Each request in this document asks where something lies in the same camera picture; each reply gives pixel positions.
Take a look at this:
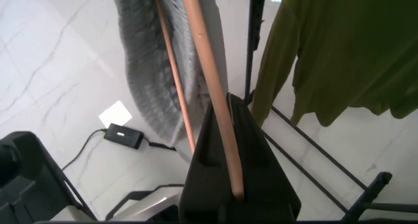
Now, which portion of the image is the pale grey garment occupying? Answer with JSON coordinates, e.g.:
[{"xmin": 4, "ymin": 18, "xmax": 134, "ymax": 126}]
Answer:
[{"xmin": 108, "ymin": 0, "xmax": 229, "ymax": 148}]

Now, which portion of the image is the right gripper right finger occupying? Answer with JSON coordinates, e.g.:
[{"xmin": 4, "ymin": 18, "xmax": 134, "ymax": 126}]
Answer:
[{"xmin": 227, "ymin": 93, "xmax": 302, "ymax": 223}]

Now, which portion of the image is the black power adapter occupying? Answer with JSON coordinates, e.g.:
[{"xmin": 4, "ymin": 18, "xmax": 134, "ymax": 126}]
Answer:
[{"xmin": 61, "ymin": 123, "xmax": 178, "ymax": 171}]

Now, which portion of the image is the black clothes rack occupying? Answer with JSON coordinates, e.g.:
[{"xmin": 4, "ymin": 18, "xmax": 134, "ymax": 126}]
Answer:
[{"xmin": 243, "ymin": 0, "xmax": 418, "ymax": 223}]

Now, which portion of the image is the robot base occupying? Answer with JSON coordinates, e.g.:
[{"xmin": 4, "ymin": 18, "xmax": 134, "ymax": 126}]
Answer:
[{"xmin": 0, "ymin": 131, "xmax": 184, "ymax": 223}]

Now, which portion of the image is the green sleeveless shirt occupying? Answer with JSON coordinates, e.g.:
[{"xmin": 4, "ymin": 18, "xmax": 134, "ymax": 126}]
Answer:
[{"xmin": 250, "ymin": 0, "xmax": 418, "ymax": 129}]

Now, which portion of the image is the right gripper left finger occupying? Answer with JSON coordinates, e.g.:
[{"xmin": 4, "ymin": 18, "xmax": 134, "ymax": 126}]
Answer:
[{"xmin": 178, "ymin": 99, "xmax": 238, "ymax": 223}]

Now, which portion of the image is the pink clothes hanger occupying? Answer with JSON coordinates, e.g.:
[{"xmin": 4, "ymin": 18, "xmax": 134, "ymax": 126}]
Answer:
[{"xmin": 154, "ymin": 0, "xmax": 246, "ymax": 200}]

